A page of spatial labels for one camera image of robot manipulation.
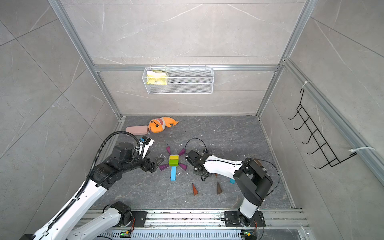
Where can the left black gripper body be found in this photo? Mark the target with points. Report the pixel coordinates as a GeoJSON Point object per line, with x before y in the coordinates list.
{"type": "Point", "coordinates": [144, 164]}

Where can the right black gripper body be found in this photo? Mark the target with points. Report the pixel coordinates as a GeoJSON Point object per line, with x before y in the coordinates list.
{"type": "Point", "coordinates": [195, 172]}

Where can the yellow rectangular block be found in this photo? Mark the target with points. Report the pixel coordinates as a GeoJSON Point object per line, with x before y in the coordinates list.
{"type": "Point", "coordinates": [174, 158]}

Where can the green rectangular block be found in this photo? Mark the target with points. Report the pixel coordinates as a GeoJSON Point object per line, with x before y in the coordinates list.
{"type": "Point", "coordinates": [173, 162]}

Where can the light blue eraser block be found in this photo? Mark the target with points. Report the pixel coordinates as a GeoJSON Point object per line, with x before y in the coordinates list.
{"type": "Point", "coordinates": [173, 173]}

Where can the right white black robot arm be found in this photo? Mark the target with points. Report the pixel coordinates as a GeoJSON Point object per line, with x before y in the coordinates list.
{"type": "Point", "coordinates": [251, 177]}

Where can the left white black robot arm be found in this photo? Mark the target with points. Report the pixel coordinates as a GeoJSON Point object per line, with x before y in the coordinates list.
{"type": "Point", "coordinates": [63, 226]}

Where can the reddish brown wedge block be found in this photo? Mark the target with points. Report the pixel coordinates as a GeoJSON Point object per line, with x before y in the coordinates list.
{"type": "Point", "coordinates": [195, 191]}

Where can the dark brown wedge block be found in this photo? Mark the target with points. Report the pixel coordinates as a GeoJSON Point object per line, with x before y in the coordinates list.
{"type": "Point", "coordinates": [219, 189]}

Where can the orange fish plush toy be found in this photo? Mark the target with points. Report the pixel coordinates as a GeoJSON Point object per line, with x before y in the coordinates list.
{"type": "Point", "coordinates": [158, 125]}

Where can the pink rectangular case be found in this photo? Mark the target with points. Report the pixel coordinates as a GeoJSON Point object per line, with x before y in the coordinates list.
{"type": "Point", "coordinates": [138, 130]}

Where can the yellow white cloth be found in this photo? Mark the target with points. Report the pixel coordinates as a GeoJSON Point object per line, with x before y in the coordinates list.
{"type": "Point", "coordinates": [156, 77]}

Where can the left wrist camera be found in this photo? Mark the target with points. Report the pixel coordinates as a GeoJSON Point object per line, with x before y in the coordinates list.
{"type": "Point", "coordinates": [145, 144]}

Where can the white wire wall basket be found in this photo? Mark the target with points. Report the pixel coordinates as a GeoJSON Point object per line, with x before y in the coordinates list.
{"type": "Point", "coordinates": [183, 80]}

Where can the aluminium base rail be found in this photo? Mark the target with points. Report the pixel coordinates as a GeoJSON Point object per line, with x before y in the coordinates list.
{"type": "Point", "coordinates": [190, 225]}

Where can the black wire hook rack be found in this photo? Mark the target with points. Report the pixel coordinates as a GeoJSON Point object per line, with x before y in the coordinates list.
{"type": "Point", "coordinates": [316, 136]}

